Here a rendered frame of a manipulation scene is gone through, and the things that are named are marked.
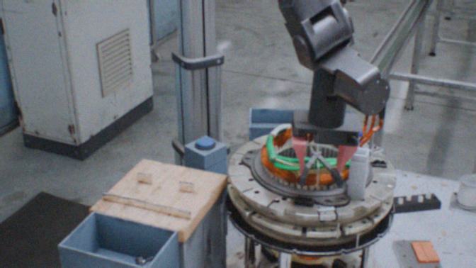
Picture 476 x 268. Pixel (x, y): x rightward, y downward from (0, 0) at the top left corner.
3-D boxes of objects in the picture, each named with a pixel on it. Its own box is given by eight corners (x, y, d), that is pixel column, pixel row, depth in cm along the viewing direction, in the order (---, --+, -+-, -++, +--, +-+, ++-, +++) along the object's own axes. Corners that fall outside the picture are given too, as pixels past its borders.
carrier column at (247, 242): (253, 273, 130) (254, 193, 120) (242, 271, 130) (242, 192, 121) (256, 266, 132) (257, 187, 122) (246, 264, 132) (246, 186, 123)
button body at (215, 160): (227, 235, 146) (227, 144, 134) (207, 247, 141) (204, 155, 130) (208, 223, 150) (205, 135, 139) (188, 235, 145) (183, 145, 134)
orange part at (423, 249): (440, 263, 133) (440, 259, 133) (418, 264, 133) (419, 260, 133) (431, 244, 140) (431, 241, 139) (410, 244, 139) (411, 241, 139)
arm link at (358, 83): (335, 3, 86) (289, 33, 84) (389, 25, 77) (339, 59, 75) (351, 67, 93) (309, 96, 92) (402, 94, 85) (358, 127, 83)
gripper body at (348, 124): (359, 142, 91) (366, 98, 88) (294, 138, 91) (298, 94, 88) (353, 123, 97) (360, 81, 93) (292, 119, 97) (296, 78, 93)
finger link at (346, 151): (353, 186, 95) (361, 135, 90) (309, 183, 95) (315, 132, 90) (347, 164, 101) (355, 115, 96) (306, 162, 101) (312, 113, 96)
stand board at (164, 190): (184, 243, 101) (183, 232, 100) (90, 220, 107) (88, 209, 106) (227, 185, 117) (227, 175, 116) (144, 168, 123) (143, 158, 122)
